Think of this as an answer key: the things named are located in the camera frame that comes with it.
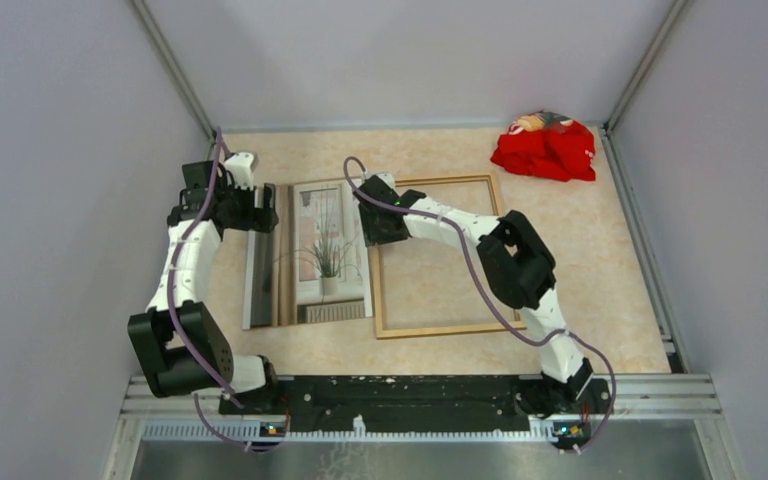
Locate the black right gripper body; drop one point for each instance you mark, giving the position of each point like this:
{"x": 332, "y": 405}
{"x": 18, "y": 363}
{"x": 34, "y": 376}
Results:
{"x": 374, "y": 233}

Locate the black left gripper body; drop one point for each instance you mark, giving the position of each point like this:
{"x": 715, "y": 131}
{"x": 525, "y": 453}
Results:
{"x": 240, "y": 207}

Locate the printed plant window photo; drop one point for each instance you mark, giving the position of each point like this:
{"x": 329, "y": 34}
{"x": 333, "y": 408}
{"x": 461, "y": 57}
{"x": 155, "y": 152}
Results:
{"x": 313, "y": 267}

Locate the wooden picture frame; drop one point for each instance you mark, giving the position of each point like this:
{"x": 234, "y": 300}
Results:
{"x": 382, "y": 331}

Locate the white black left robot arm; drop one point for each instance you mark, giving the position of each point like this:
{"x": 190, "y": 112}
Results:
{"x": 179, "y": 345}

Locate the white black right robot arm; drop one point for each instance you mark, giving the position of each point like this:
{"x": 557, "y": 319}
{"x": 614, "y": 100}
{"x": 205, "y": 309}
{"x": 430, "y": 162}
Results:
{"x": 511, "y": 267}

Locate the red crumpled cloth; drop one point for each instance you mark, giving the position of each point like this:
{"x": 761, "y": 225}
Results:
{"x": 547, "y": 145}

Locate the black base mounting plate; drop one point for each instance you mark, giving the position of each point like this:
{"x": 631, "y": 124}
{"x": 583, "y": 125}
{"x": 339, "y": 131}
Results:
{"x": 415, "y": 404}

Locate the left controller board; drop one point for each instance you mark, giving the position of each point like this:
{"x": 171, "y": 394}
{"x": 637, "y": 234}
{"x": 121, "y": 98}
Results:
{"x": 272, "y": 429}

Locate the controller board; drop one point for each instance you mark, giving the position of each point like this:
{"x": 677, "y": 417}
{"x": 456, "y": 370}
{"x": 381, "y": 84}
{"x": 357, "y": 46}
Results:
{"x": 563, "y": 431}
{"x": 272, "y": 429}

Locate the right controller board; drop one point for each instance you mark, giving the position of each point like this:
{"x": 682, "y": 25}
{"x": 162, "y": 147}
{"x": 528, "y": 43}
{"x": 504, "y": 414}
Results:
{"x": 563, "y": 431}

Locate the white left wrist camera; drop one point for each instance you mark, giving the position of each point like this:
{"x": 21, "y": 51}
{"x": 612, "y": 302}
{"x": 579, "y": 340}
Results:
{"x": 241, "y": 166}

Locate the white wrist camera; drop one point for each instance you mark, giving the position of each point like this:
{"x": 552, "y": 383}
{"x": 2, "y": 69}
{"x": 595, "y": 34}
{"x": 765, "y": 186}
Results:
{"x": 388, "y": 179}
{"x": 241, "y": 166}

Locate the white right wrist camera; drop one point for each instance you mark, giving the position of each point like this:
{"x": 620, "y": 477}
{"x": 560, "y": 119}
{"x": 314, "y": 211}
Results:
{"x": 388, "y": 179}

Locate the white toothed cable duct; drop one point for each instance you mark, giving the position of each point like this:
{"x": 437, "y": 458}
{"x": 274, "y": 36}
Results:
{"x": 256, "y": 431}

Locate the aluminium front rail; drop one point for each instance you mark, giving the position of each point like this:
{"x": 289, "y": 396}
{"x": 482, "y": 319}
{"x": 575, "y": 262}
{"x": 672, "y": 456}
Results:
{"x": 638, "y": 397}

